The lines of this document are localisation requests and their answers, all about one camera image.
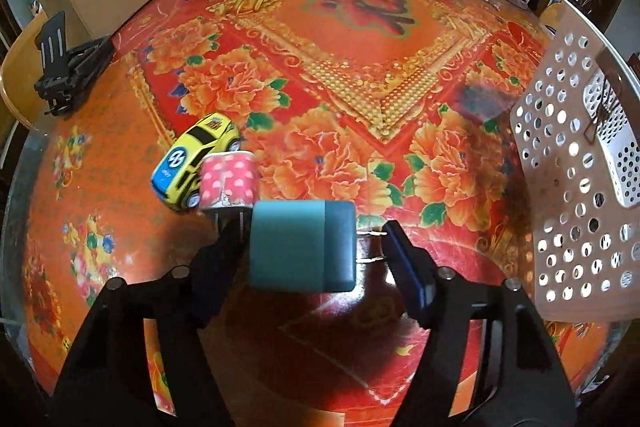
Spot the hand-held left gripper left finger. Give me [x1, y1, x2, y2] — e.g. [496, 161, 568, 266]
[50, 219, 248, 427]

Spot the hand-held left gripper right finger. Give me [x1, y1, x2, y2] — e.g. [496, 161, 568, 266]
[381, 221, 576, 427]

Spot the teal charger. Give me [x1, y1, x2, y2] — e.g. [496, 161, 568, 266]
[248, 200, 388, 293]

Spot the white perforated plastic basket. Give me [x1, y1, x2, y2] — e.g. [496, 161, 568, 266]
[510, 0, 640, 323]

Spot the pink dotted charger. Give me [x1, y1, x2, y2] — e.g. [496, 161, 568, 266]
[199, 151, 258, 228]

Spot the yellow toy car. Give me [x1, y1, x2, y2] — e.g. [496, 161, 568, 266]
[151, 112, 242, 212]

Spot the black phone stand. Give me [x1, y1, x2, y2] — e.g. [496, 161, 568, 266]
[34, 11, 116, 118]

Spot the wooden chair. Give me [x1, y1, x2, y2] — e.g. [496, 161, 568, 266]
[0, 14, 51, 128]

